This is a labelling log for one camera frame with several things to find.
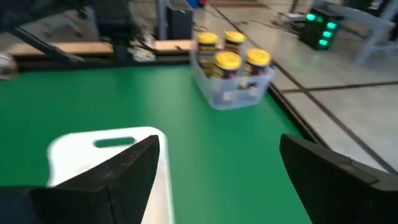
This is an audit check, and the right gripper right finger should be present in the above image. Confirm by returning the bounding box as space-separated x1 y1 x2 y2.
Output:
279 133 398 224

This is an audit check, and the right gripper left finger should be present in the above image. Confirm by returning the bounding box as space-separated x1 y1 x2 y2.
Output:
0 134 160 224

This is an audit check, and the yellow lid spice jar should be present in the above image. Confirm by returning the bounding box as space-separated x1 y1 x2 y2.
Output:
196 31 220 77
223 30 247 54
213 50 243 100
244 48 272 94

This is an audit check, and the white cutting board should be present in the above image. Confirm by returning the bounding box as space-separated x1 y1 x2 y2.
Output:
46 126 175 224

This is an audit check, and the wooden table side board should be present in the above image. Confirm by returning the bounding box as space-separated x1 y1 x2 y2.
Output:
6 39 198 57

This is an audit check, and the small clear plastic bin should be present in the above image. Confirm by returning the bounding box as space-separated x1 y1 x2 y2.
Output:
190 46 277 111

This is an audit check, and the black computer with green lights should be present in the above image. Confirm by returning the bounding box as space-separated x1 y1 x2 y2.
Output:
298 7 342 51

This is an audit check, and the grey chair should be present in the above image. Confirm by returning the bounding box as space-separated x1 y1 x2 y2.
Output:
313 0 398 67

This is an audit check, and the dark blue cabinet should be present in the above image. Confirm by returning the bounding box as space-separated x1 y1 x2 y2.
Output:
166 6 194 40

